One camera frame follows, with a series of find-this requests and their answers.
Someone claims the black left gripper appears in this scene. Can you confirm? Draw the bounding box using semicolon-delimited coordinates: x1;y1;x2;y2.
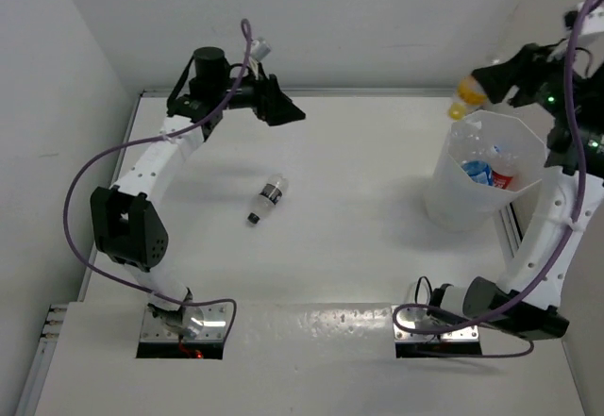
214;62;305;127

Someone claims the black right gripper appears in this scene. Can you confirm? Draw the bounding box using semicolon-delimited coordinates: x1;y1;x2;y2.
473;37;589;119

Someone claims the orange label yellow cap bottle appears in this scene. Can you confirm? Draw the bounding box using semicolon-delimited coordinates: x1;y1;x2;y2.
447;58;501;121

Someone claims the black cap small bottle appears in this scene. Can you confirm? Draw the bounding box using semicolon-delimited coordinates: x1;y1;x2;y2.
247;174;289;225

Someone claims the red label water bottle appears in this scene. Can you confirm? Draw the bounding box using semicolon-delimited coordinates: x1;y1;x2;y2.
486;145;518;190

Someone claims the blue label clear bottle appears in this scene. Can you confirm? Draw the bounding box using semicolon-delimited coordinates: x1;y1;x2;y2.
461;159;494;187

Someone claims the clear crushed plastic bottle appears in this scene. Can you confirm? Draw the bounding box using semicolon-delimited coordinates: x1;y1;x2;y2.
448;120;485;165

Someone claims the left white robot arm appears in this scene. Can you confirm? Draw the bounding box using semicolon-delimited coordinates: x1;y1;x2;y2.
91;39;306;339

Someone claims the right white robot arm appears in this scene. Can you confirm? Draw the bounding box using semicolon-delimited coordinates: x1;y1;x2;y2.
428;43;603;341

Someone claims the white plastic bin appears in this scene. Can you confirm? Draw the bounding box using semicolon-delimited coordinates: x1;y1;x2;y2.
424;110;545;232

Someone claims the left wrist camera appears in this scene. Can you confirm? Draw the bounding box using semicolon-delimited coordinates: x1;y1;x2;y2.
249;37;272;68

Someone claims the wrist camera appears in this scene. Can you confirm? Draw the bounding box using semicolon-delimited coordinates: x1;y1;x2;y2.
249;37;272;68
562;3;603;41

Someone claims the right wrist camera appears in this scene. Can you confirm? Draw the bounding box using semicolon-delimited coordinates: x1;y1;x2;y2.
562;3;603;41

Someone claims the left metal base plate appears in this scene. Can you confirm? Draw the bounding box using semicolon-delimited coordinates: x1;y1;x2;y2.
140;304;229;343

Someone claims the metal base plate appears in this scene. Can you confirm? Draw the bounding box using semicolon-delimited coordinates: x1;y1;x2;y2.
393;308;479;344
140;304;229;343

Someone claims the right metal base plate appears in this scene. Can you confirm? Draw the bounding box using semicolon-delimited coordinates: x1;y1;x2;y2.
393;308;479;344

